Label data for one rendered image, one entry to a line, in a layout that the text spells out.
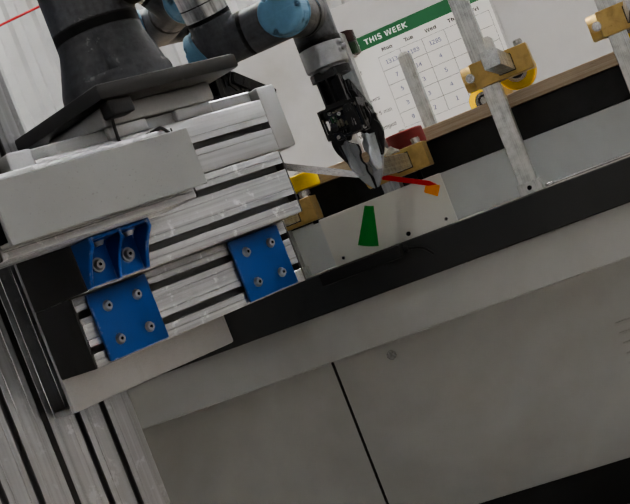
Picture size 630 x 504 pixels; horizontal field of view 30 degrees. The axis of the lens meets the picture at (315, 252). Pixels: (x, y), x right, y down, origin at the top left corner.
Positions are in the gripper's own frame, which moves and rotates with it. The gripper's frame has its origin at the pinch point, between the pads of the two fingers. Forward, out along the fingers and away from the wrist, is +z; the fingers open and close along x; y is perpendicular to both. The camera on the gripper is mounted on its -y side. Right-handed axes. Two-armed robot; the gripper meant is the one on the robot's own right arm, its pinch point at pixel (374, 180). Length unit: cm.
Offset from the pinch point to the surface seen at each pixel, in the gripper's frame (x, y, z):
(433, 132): 4.9, -49.4, -5.8
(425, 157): 4.6, -29.6, -1.1
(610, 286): 27, -52, 37
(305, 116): -195, -756, -86
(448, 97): -79, -749, -55
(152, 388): -68, -32, 23
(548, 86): 30, -49, -6
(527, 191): 20.5, -29.9, 12.1
